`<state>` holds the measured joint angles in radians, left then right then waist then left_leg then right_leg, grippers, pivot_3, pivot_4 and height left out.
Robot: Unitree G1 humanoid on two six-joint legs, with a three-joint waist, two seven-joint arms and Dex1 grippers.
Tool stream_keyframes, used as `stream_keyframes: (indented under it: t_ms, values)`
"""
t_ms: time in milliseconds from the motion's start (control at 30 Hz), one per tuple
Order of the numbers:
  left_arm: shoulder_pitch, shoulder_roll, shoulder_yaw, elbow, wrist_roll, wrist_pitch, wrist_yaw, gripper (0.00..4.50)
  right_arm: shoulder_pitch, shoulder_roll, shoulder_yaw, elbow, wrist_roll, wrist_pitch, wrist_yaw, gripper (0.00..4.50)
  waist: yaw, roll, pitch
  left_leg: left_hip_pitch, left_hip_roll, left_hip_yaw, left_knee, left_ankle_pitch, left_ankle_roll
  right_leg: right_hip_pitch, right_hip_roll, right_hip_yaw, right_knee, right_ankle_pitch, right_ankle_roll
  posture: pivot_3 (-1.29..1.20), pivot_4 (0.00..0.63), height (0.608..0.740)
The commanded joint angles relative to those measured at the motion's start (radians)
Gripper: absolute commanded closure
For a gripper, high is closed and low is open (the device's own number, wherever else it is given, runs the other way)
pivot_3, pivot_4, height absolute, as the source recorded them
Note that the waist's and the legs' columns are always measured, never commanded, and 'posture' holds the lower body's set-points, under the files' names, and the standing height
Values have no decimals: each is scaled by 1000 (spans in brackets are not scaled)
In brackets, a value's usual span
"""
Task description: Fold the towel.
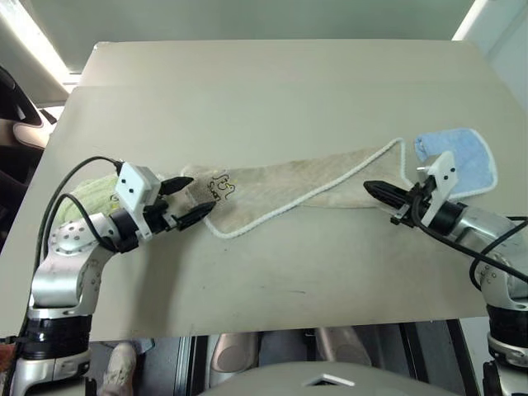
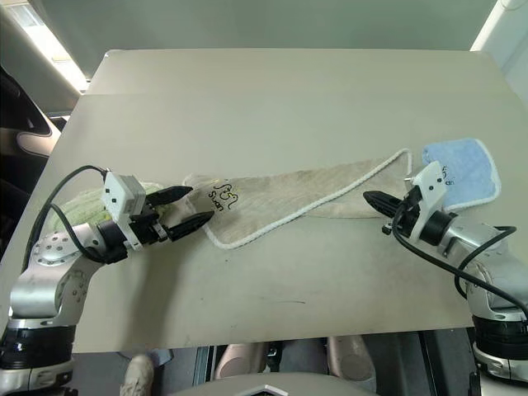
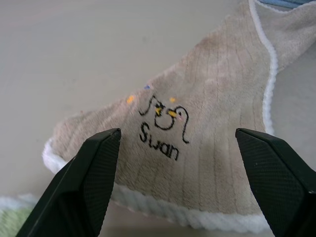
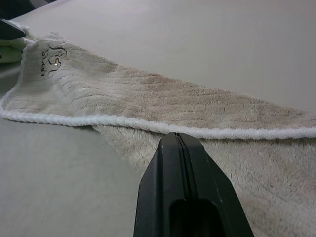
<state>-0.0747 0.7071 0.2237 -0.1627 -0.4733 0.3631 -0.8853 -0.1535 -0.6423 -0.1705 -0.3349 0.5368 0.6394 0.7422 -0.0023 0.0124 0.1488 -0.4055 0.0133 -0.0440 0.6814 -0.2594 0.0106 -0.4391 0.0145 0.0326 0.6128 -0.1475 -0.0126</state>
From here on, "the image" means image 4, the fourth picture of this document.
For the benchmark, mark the beige fleece towel white trim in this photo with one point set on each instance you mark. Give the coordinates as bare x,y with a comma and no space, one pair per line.
153,98

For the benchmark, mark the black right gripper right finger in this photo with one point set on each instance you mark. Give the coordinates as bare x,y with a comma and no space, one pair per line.
212,187

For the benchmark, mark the black pointed right gripper left finger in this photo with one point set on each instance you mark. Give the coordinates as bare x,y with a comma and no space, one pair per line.
10,29

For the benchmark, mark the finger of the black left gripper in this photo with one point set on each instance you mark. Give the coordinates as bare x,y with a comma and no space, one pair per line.
160,187

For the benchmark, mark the light green cloth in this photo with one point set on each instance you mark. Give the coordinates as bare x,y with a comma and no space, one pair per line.
11,50

